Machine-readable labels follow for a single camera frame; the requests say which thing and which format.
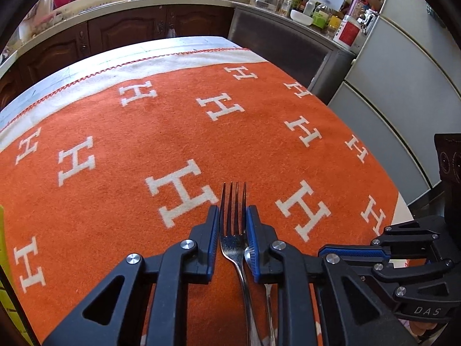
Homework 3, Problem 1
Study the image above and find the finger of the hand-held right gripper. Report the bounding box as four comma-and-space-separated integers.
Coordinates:
320, 216, 447, 260
346, 253, 458, 285

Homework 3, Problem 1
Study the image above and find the orange patterned blanket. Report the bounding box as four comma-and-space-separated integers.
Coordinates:
0, 47, 411, 346

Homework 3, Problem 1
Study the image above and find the white refrigerator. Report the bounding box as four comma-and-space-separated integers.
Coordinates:
328, 0, 461, 206

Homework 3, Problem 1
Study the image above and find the steel fork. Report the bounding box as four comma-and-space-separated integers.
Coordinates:
219, 181, 262, 346

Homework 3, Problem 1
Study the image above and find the light blue tablecloth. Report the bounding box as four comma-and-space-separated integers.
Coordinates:
0, 36, 245, 123

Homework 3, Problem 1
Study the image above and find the green label bottle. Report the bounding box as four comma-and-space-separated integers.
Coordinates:
311, 2, 332, 29

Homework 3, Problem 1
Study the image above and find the white jar red label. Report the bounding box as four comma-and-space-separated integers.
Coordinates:
333, 14, 362, 47

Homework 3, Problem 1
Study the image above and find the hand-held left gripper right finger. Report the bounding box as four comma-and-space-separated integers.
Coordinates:
245, 205, 418, 346

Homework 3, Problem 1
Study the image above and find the small steel spoon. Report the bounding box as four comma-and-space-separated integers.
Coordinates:
244, 247, 278, 346

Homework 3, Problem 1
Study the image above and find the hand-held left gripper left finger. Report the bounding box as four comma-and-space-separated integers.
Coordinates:
41, 205, 221, 346

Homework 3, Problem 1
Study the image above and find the white kitchen countertop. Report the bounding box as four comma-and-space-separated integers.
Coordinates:
0, 0, 357, 80

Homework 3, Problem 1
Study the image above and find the person's right hand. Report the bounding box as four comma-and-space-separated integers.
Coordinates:
405, 321, 442, 343

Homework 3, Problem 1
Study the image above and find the white bowl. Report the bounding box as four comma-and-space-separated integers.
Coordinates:
290, 9, 313, 26

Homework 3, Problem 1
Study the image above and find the green plastic utensil tray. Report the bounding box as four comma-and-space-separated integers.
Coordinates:
0, 205, 23, 345

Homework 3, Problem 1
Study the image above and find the grey cabinet appliance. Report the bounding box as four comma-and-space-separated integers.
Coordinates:
227, 7, 357, 103

